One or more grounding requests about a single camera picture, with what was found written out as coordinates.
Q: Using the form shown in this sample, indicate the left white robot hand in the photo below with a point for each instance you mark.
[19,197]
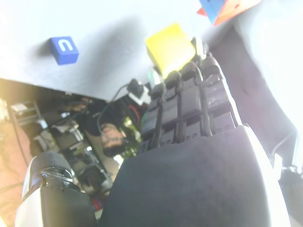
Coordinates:
[189,177]

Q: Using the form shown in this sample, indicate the yellow cube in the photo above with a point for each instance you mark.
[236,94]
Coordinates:
[170,45]

